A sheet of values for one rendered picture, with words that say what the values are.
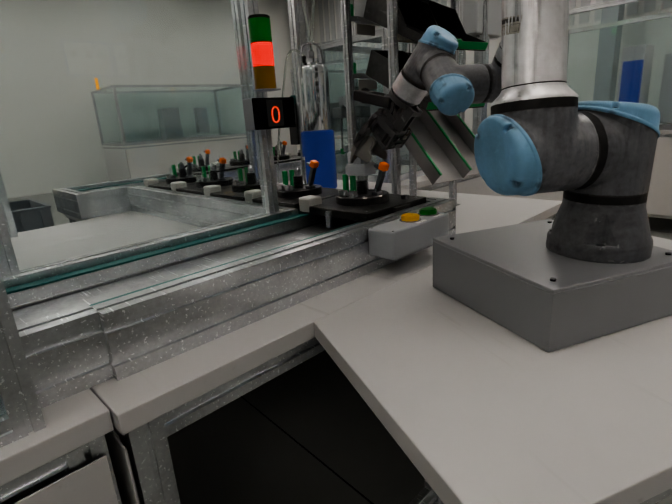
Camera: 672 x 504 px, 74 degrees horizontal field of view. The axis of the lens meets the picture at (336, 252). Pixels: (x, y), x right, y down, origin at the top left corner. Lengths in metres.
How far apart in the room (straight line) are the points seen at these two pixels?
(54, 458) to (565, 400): 0.59
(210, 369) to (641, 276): 0.63
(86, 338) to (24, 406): 0.10
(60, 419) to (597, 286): 0.71
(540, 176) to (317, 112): 1.53
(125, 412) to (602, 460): 0.53
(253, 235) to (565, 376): 0.72
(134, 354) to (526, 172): 0.60
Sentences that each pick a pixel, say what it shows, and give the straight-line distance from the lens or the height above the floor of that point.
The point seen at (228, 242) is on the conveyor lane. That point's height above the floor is 0.93.
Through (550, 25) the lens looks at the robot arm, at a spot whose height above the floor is 1.28.
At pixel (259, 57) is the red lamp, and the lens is 1.12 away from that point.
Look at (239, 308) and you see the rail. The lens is 0.76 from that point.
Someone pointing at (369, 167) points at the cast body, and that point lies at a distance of 1.16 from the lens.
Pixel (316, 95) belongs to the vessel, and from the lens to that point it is 2.10.
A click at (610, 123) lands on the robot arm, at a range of 0.76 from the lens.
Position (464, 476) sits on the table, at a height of 0.86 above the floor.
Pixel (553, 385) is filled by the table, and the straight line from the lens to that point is 0.63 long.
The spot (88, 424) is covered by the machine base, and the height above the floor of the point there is 0.85.
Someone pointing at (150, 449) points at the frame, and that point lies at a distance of 0.70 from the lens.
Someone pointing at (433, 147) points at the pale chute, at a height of 1.08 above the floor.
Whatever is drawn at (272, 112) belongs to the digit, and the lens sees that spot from 1.11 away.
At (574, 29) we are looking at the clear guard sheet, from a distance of 5.15.
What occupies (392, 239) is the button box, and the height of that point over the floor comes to 0.95.
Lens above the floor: 1.19
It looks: 17 degrees down
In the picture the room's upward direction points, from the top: 4 degrees counter-clockwise
